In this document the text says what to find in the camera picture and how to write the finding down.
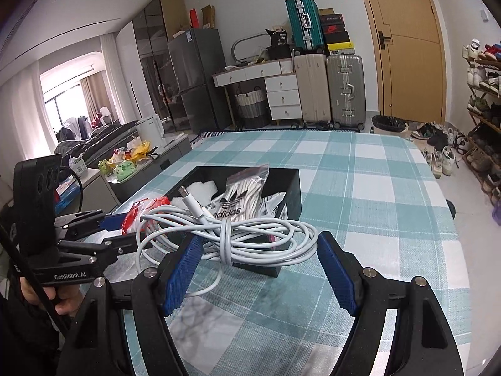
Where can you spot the grey coffee table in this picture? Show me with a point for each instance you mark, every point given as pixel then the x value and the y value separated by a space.
pixel 150 162

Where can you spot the wooden door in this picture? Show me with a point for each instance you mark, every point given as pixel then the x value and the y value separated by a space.
pixel 409 57

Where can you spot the dark grey refrigerator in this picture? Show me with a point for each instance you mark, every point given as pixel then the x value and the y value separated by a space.
pixel 197 55

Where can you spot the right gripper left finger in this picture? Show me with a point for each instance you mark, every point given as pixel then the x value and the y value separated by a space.
pixel 97 340

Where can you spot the person left hand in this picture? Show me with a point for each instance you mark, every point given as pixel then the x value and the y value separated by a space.
pixel 69 297

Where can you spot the white kettle appliance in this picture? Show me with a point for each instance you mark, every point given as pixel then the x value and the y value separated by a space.
pixel 150 130

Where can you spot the white printed foil pouch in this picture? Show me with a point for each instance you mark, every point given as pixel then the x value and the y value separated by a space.
pixel 270 205

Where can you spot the white drawer desk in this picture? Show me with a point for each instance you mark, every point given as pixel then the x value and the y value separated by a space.
pixel 281 86

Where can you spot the red white plastic packet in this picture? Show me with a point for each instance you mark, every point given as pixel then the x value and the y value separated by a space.
pixel 132 220

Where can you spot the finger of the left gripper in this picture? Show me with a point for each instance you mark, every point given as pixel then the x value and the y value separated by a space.
pixel 120 245
pixel 112 221

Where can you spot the black storage box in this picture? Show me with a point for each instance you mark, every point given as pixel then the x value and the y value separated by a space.
pixel 232 233

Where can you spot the teal suitcase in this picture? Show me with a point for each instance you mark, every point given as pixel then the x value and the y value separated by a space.
pixel 305 26

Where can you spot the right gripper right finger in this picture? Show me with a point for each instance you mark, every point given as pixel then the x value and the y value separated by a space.
pixel 422 342

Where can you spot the white foam sheet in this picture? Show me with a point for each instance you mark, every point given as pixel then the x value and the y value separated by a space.
pixel 203 191

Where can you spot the silver suitcase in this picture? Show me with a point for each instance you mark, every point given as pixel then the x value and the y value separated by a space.
pixel 347 91

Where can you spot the teal checkered tablecloth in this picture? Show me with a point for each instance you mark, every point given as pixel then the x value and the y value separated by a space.
pixel 379 199

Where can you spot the wooden shoe rack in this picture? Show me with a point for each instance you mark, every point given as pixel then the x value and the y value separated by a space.
pixel 483 81

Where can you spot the stack of shoe boxes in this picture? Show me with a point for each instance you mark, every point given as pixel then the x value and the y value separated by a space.
pixel 335 35

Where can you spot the woven laundry basket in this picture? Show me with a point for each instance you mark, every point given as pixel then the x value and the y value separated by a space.
pixel 253 109

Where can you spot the beige suitcase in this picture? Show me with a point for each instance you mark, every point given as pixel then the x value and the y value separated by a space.
pixel 313 87

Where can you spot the purple bag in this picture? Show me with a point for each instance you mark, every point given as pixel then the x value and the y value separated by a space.
pixel 496 214

